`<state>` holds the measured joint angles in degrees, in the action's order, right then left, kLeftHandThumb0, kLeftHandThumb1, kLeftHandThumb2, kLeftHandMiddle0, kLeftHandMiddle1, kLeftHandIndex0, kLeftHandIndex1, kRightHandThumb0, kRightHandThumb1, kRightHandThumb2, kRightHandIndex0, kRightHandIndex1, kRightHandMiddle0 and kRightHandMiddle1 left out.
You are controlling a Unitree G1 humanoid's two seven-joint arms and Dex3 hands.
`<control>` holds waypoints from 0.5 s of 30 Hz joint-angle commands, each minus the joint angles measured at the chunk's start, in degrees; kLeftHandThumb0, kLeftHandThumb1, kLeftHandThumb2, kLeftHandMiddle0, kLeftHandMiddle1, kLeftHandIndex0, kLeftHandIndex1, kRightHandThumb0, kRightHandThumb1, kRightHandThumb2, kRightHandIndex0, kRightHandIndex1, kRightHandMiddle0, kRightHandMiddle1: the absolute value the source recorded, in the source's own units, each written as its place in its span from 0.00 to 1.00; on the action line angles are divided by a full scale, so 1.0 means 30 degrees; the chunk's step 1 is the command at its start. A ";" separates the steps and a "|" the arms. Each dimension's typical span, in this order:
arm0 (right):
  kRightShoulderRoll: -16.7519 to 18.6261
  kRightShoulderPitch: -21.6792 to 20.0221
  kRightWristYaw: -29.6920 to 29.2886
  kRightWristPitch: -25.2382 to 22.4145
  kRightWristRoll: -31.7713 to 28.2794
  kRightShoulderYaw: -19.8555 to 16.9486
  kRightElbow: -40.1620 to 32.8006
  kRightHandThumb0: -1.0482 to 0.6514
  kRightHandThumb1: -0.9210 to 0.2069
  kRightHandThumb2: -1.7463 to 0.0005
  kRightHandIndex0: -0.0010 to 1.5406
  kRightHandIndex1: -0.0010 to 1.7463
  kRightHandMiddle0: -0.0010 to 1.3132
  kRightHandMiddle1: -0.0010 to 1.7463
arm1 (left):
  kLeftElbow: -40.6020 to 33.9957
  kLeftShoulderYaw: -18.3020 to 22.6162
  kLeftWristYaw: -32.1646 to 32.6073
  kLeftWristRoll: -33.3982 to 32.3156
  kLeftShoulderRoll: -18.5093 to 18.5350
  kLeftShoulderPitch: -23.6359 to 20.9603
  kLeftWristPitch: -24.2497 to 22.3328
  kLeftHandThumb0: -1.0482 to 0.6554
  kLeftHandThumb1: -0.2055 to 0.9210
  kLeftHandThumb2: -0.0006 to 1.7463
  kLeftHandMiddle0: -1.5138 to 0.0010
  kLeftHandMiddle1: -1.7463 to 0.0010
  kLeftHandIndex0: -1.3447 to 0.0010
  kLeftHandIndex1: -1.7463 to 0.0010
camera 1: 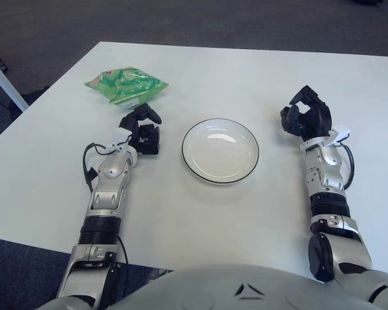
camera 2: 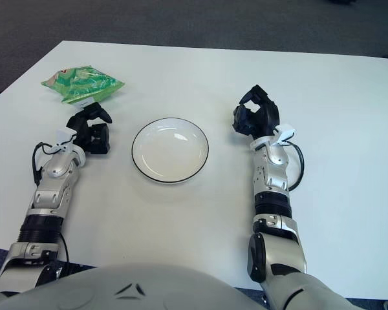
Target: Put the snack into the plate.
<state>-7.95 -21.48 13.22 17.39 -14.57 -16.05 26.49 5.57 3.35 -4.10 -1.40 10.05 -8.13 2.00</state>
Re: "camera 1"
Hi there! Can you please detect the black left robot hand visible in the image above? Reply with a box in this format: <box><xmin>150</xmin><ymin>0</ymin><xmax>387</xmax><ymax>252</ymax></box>
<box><xmin>118</xmin><ymin>102</ymin><xmax>163</xmax><ymax>156</ymax></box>

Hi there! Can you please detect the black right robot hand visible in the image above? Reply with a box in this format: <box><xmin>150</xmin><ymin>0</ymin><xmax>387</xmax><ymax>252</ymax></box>
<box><xmin>280</xmin><ymin>85</ymin><xmax>334</xmax><ymax>141</ymax></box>

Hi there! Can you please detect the green chips snack bag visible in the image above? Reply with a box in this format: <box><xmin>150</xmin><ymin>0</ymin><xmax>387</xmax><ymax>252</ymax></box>
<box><xmin>84</xmin><ymin>66</ymin><xmax>170</xmax><ymax>107</ymax></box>

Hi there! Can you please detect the white plate black rim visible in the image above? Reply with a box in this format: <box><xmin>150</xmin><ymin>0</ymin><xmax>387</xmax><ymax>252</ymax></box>
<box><xmin>181</xmin><ymin>118</ymin><xmax>260</xmax><ymax>186</ymax></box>

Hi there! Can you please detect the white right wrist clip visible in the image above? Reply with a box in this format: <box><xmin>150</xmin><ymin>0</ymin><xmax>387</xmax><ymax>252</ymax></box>
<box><xmin>331</xmin><ymin>124</ymin><xmax>352</xmax><ymax>145</ymax></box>

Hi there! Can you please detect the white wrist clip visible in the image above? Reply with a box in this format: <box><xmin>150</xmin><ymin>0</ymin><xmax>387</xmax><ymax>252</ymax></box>
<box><xmin>111</xmin><ymin>128</ymin><xmax>132</xmax><ymax>146</ymax></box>
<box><xmin>331</xmin><ymin>124</ymin><xmax>352</xmax><ymax>145</ymax></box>

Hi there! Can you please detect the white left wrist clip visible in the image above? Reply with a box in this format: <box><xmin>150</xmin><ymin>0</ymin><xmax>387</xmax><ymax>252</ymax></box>
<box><xmin>111</xmin><ymin>128</ymin><xmax>132</xmax><ymax>146</ymax></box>

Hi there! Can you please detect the grey robot torso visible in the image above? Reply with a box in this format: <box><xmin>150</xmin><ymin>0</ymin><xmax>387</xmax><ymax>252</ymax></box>
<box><xmin>43</xmin><ymin>263</ymin><xmax>379</xmax><ymax>310</ymax></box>

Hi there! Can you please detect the white table leg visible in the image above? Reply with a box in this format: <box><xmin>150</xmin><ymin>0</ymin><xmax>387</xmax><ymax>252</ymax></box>
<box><xmin>0</xmin><ymin>51</ymin><xmax>29</xmax><ymax>113</ymax></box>

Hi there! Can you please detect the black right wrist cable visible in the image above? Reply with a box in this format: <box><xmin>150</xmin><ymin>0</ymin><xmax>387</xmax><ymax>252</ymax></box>
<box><xmin>341</xmin><ymin>143</ymin><xmax>356</xmax><ymax>191</ymax></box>

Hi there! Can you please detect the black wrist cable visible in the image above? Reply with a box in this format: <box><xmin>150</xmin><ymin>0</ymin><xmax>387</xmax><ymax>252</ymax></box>
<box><xmin>82</xmin><ymin>141</ymin><xmax>117</xmax><ymax>194</ymax></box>
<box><xmin>341</xmin><ymin>143</ymin><xmax>356</xmax><ymax>191</ymax></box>

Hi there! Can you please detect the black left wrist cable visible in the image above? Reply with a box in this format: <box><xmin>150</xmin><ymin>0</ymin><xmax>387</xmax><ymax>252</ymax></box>
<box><xmin>82</xmin><ymin>141</ymin><xmax>117</xmax><ymax>194</ymax></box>

